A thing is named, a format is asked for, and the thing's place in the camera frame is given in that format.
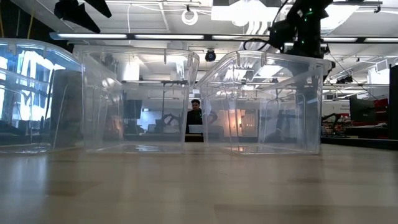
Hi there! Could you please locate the overhead light bar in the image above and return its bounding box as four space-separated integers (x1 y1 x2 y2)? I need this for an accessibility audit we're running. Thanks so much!
49 32 398 44

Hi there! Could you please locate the clear plastic bin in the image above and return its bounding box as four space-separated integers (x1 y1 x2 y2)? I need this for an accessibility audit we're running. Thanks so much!
0 37 85 155
196 50 334 156
73 44 200 155

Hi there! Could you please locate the person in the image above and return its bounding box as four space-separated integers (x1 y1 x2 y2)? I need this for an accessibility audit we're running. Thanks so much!
185 98 218 135

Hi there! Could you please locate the small white box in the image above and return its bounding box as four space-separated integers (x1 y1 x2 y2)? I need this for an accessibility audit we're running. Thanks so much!
188 124 205 135

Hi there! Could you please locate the dark desk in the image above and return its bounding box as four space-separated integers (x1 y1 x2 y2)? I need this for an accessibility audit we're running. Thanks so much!
185 133 205 143

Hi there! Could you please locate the black track light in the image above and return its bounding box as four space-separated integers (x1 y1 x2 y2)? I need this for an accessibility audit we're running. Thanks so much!
335 75 354 85

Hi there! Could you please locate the dark monitor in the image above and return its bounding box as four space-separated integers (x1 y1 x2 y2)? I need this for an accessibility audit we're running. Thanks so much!
348 95 377 124

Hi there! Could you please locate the red cabinet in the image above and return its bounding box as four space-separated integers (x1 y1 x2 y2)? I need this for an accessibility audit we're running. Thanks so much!
374 98 389 124

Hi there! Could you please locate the yellow hanging cable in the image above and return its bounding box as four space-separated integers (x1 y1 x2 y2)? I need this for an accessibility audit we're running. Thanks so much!
27 8 34 40

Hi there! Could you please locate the white cable coil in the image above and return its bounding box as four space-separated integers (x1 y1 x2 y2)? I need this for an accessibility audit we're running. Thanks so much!
181 8 199 26

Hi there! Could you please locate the black dome camera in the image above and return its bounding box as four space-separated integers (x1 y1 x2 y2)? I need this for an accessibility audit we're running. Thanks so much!
204 49 217 63

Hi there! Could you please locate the black table frame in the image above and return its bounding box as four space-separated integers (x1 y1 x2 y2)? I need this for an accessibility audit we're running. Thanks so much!
320 136 398 151

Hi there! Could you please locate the black frame post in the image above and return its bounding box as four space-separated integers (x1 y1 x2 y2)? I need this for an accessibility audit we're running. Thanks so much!
388 64 398 140

